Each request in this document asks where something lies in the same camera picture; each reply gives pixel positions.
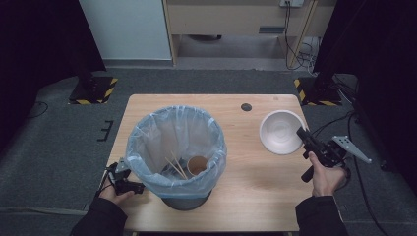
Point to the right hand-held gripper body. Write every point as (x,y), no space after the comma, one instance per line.
(327,154)

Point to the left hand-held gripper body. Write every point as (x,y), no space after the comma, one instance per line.
(118,177)

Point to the white paper bowl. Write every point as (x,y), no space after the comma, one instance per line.
(278,131)

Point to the trash bin with blue liner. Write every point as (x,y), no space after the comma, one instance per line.
(154,137)

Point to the dark grey trash bin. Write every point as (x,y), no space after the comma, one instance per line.
(187,202)

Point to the brown paper cup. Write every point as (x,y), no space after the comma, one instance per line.
(197,166)

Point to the person's left hand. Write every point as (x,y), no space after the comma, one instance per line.
(113,196)

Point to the person's right hand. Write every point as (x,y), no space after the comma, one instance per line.
(327,180)

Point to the black stand base hazard stripes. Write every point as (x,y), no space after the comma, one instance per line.
(319,93)
(95,91)

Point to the black curtain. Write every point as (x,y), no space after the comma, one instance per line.
(39,49)
(377,49)

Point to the grey power strip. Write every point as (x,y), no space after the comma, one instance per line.
(291,2)

